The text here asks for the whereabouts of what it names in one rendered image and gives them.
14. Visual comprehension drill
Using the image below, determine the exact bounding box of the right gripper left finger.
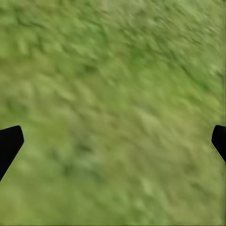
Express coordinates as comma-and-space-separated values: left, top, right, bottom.
0, 125, 24, 181

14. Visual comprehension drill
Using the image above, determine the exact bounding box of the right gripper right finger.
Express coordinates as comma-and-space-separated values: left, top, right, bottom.
211, 125, 226, 162

